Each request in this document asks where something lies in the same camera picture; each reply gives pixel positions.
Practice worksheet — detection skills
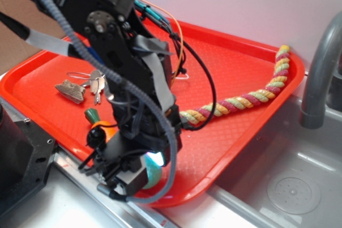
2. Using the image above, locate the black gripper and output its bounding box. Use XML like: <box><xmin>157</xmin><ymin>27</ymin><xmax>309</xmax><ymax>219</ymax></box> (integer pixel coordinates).
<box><xmin>78</xmin><ymin>97</ymin><xmax>176</xmax><ymax>199</ymax></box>

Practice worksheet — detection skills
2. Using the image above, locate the green foam ball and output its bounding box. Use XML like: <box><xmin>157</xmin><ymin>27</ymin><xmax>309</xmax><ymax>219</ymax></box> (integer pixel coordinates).
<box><xmin>143</xmin><ymin>153</ymin><xmax>163</xmax><ymax>190</ymax></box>

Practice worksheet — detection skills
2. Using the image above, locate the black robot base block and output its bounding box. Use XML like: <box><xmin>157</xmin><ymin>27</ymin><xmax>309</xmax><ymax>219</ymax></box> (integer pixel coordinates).
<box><xmin>1</xmin><ymin>106</ymin><xmax>56</xmax><ymax>218</ymax></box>

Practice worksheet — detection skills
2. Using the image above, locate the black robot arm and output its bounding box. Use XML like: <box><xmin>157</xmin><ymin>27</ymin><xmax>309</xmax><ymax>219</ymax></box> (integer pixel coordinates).
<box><xmin>31</xmin><ymin>0</ymin><xmax>182</xmax><ymax>201</ymax></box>

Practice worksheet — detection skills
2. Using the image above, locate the orange plastic toy carrot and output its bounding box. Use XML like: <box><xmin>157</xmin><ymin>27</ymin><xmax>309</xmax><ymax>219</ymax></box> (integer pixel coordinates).
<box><xmin>84</xmin><ymin>108</ymin><xmax>117</xmax><ymax>142</ymax></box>

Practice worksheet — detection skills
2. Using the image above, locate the brown wood piece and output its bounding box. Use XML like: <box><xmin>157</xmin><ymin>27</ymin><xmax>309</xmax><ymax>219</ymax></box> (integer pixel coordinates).
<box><xmin>55</xmin><ymin>80</ymin><xmax>86</xmax><ymax>104</ymax></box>

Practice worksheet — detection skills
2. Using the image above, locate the silver key bunch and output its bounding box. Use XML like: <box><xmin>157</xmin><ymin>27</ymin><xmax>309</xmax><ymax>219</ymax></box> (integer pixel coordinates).
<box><xmin>67</xmin><ymin>69</ymin><xmax>106</xmax><ymax>105</ymax></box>

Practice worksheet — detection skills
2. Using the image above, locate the red plastic tray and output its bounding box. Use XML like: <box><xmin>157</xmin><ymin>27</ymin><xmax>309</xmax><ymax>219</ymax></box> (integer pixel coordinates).
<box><xmin>1</xmin><ymin>23</ymin><xmax>305</xmax><ymax>208</ymax></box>

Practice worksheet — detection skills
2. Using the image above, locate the brown cardboard panel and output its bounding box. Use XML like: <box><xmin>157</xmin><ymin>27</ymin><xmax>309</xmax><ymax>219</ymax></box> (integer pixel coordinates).
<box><xmin>1</xmin><ymin>0</ymin><xmax>65</xmax><ymax>74</ymax></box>

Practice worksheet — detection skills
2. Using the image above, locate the grey toy sink basin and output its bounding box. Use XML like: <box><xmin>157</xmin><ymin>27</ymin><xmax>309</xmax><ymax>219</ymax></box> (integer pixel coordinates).
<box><xmin>208</xmin><ymin>97</ymin><xmax>341</xmax><ymax>227</ymax></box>

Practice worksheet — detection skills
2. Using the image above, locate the grey sink faucet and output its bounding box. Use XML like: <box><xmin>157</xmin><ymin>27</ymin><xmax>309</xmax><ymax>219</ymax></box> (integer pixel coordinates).
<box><xmin>299</xmin><ymin>12</ymin><xmax>341</xmax><ymax>129</ymax></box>

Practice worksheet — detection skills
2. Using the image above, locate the grey braided sleeved cable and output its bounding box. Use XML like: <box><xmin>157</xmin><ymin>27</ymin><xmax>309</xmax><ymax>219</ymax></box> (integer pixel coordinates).
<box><xmin>15</xmin><ymin>0</ymin><xmax>179</xmax><ymax>204</ymax></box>

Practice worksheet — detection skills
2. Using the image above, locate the multicoloured twisted rope toy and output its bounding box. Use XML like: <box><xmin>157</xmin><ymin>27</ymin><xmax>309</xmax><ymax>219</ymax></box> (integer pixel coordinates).
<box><xmin>180</xmin><ymin>45</ymin><xmax>290</xmax><ymax>125</ymax></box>

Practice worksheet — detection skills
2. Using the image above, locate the black thin cable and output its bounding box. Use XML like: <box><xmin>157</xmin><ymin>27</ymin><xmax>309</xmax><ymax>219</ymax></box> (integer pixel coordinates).
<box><xmin>168</xmin><ymin>32</ymin><xmax>217</xmax><ymax>132</ymax></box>

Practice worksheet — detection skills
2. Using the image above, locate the orange thin wire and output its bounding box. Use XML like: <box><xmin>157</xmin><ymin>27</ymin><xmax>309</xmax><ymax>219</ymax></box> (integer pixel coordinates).
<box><xmin>136</xmin><ymin>0</ymin><xmax>184</xmax><ymax>86</ymax></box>

